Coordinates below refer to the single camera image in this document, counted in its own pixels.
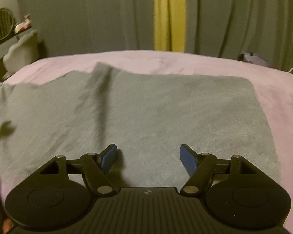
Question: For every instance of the grey sweatpants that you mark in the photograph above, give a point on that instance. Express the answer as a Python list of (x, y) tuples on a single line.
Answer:
[(147, 116)]

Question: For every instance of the pink plush toy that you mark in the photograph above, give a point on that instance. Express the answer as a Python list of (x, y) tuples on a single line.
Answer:
[(27, 23)]

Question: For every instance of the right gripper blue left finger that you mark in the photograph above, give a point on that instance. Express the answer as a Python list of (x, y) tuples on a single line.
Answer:
[(95, 167)]

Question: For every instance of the grey upholstered chair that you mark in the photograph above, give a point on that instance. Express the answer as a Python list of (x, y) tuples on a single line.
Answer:
[(22, 53)]

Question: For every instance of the grey-green curtain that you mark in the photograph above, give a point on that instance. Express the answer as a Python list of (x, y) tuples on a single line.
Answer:
[(215, 28)]

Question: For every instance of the yellow curtain strip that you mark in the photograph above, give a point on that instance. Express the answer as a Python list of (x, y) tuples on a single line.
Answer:
[(169, 25)]

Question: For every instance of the pink bed blanket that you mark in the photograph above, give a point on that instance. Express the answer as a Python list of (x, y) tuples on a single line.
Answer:
[(274, 87)]

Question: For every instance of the round vanity mirror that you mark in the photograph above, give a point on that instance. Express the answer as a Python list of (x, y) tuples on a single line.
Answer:
[(7, 23)]

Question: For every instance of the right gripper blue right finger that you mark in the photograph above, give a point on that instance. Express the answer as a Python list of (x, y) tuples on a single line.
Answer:
[(199, 167)]

